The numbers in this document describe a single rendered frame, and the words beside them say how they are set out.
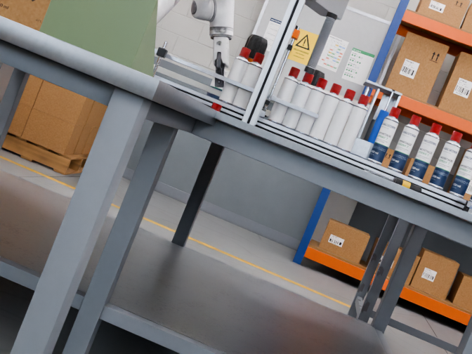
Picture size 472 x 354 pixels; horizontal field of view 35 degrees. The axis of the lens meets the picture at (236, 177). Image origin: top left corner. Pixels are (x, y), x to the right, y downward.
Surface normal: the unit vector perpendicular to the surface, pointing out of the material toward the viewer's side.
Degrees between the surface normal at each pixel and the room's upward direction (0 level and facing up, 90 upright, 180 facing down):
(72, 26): 90
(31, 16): 90
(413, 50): 90
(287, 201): 90
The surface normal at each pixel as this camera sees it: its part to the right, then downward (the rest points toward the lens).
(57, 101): -0.04, 0.04
